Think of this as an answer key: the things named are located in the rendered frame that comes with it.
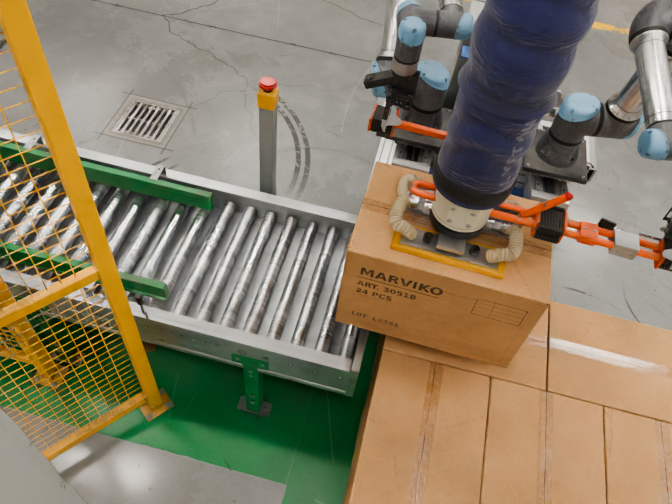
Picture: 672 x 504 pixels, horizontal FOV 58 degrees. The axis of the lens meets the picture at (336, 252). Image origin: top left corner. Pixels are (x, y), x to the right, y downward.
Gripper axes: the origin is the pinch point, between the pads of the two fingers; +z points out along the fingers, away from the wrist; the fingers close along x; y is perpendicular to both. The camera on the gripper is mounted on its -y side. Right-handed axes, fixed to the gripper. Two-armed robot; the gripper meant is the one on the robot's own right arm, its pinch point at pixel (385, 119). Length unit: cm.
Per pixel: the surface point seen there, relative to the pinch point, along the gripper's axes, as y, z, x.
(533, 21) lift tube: 28, -64, -36
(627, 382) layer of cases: 109, 64, -29
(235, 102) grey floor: -104, 123, 124
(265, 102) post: -48, 24, 20
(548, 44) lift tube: 32, -60, -35
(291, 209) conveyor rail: -30, 62, 4
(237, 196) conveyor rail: -54, 62, 3
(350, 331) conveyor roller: 8, 64, -41
